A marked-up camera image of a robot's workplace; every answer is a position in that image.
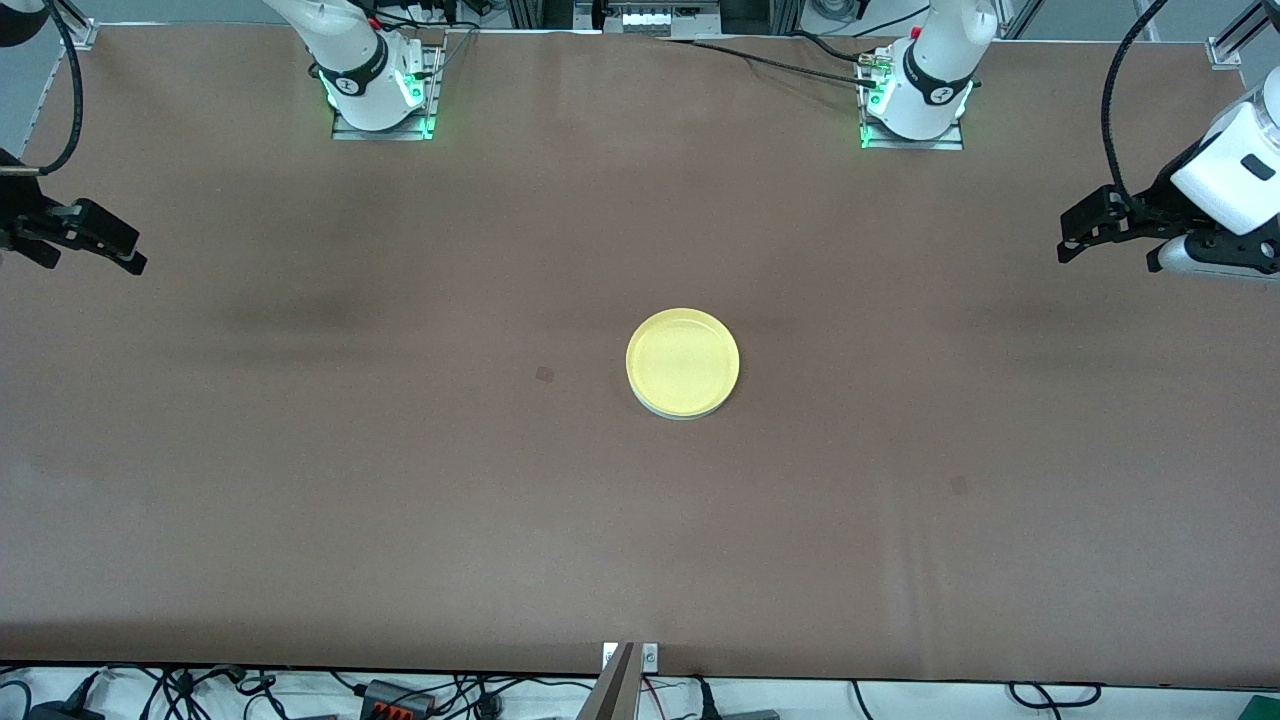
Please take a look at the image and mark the yellow plate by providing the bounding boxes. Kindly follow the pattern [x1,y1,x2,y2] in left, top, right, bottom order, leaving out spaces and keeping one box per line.
[625,307,742,421]

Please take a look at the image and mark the pale green plate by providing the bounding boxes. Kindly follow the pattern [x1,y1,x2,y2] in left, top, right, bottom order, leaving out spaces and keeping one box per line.
[634,395,739,423]

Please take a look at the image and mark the black orange power adapter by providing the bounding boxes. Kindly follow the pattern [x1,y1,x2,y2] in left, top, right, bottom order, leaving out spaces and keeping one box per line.
[358,679,438,720]

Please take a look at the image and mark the brown wooden beam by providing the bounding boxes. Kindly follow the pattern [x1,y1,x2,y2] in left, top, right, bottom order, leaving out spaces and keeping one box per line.
[577,642,644,720]

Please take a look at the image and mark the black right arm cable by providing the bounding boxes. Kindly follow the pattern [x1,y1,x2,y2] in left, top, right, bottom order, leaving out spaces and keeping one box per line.
[0,0,83,179]

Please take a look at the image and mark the perforated metal table rail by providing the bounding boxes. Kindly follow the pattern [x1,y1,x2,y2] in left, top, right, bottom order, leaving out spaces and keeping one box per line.
[15,45,71,176]

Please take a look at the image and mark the aluminium corner bracket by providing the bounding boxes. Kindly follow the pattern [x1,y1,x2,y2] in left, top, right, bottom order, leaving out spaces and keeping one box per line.
[55,0,99,51]
[1205,0,1280,69]

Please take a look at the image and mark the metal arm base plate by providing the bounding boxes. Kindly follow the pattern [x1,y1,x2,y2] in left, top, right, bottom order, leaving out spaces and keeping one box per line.
[858,50,967,153]
[330,40,443,142]

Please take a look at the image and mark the short black table cable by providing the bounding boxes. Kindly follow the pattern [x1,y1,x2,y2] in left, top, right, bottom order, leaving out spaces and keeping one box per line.
[785,28,871,66]

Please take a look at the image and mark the long black table cable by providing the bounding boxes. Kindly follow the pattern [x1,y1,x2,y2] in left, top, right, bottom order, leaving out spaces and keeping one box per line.
[660,36,881,91]

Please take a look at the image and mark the thin grey cable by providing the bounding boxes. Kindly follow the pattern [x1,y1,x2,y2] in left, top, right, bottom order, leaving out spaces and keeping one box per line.
[436,28,481,101]

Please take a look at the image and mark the metal bracket with white connectors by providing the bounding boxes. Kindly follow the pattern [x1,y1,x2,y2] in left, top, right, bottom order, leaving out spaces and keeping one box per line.
[575,0,721,37]

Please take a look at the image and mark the black looped floor cable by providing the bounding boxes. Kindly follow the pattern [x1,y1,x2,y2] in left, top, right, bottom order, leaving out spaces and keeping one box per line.
[1008,681,1103,711]

